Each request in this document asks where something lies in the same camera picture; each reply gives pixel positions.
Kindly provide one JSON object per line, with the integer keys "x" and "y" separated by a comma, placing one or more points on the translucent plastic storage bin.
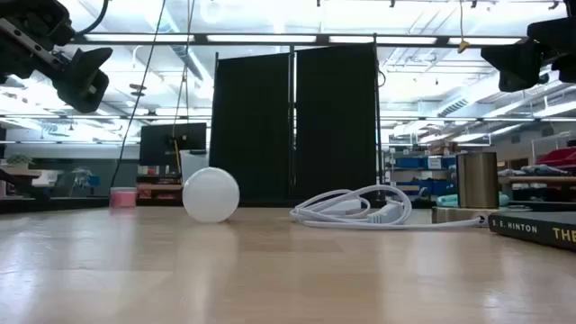
{"x": 193, "y": 164}

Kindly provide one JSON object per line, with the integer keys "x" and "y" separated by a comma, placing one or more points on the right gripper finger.
{"x": 515, "y": 67}

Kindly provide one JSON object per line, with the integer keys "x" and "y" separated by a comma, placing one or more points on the red storage bin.
{"x": 558, "y": 158}

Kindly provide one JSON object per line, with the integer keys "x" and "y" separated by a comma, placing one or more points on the black computer monitor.
{"x": 157, "y": 144}

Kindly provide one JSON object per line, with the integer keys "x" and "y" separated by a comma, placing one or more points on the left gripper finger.
{"x": 83, "y": 85}

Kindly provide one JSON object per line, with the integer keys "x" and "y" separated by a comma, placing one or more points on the blue storage bin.
{"x": 410, "y": 163}
{"x": 449, "y": 163}

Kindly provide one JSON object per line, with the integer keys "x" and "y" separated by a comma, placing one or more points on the black overhead frame beam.
{"x": 321, "y": 39}

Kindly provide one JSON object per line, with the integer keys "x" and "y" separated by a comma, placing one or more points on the white lightbulb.
{"x": 210, "y": 195}

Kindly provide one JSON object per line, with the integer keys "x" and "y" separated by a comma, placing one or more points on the wooden side table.
{"x": 18, "y": 173}

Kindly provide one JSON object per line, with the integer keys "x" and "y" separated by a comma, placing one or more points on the wooden workbench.
{"x": 540, "y": 180}

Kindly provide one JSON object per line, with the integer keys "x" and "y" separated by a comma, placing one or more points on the small pink cup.
{"x": 123, "y": 198}

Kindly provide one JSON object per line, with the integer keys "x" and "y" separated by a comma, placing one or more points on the black Outsiders paperback book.
{"x": 535, "y": 229}

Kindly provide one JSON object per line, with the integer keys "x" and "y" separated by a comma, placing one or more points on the brass lamp base with socket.
{"x": 477, "y": 180}

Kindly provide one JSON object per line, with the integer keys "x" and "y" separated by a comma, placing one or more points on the green potted plant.
{"x": 19, "y": 159}

